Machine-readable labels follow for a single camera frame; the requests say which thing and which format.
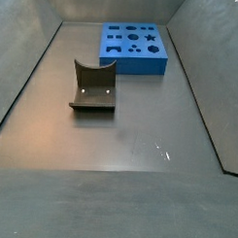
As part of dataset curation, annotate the black curved holder stand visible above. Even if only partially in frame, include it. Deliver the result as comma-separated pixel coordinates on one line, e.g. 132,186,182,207
69,60,117,110

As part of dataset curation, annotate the blue shape sorter block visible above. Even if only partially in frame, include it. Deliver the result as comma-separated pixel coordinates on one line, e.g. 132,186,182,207
99,22,168,76

